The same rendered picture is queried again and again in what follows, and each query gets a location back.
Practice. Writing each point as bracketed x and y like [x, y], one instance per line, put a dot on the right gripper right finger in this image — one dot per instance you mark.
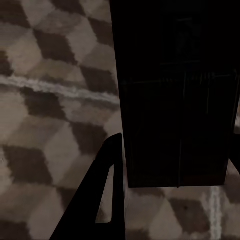
[234, 155]

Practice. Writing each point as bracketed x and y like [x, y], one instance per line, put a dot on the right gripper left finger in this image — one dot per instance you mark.
[78, 222]

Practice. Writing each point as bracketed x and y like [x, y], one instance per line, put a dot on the mousetrap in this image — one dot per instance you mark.
[178, 72]

